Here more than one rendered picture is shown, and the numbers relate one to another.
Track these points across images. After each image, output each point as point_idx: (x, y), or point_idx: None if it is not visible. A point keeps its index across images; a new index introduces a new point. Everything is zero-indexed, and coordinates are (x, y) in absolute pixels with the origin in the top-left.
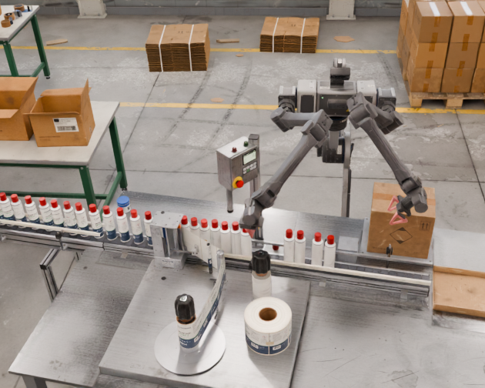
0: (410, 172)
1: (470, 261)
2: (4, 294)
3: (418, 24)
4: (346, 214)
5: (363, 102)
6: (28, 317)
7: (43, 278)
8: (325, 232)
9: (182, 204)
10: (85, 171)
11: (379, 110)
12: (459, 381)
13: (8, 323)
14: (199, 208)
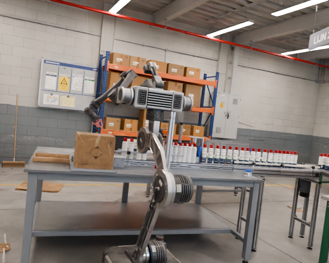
0: (96, 99)
1: (46, 164)
2: (310, 251)
3: None
4: (139, 233)
5: (127, 71)
6: (281, 246)
7: (309, 260)
8: (136, 170)
9: (225, 177)
10: (326, 207)
11: (121, 84)
12: (57, 152)
13: (284, 242)
14: (213, 176)
